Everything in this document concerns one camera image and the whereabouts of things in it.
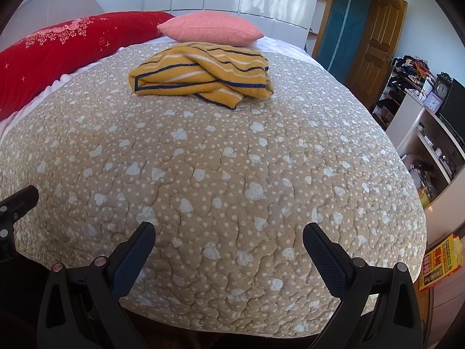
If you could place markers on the black television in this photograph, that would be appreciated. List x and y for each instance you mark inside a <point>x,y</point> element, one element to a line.
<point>452,111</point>

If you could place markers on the white shelf unit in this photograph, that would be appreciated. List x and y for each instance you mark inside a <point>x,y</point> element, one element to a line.
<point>419,134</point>

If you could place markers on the yellow striped knit sweater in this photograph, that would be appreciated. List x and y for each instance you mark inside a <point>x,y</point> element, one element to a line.
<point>221,74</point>

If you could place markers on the teal door curtain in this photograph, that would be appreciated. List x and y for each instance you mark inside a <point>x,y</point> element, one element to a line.
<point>342,35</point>

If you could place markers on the pink knit pillow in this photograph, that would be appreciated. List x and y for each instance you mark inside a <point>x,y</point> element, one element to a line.
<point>211,26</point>

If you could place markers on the dark mantel clock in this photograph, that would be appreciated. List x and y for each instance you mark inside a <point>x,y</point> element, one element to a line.
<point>442,86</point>

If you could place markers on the beige dotted quilted bedspread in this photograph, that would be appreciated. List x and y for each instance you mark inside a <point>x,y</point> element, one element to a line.
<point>228,192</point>

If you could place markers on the wooden door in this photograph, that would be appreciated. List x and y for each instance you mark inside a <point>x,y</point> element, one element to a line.
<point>380,37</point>

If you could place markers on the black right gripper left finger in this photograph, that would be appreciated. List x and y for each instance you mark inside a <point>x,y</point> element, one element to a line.
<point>80,306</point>

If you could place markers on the pile of clothes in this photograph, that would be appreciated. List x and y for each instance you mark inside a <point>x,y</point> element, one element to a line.
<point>413,69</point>

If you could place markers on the white bed headboard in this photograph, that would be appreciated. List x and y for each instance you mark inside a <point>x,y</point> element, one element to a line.
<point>33,15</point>

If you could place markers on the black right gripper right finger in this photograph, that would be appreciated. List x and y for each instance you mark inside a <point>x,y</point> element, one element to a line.
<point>378,306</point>

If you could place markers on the red embroidered pillow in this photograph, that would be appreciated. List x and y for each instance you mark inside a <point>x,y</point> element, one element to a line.
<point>36,61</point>

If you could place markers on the purple alarm clock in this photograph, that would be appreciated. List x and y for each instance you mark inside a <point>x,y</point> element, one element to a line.
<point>432,102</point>

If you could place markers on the yellow bottle on shelf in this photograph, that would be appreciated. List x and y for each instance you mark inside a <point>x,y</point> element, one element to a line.
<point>424,197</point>

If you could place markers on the yellow printed box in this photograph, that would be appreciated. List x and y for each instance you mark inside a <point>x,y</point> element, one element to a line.
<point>441,262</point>

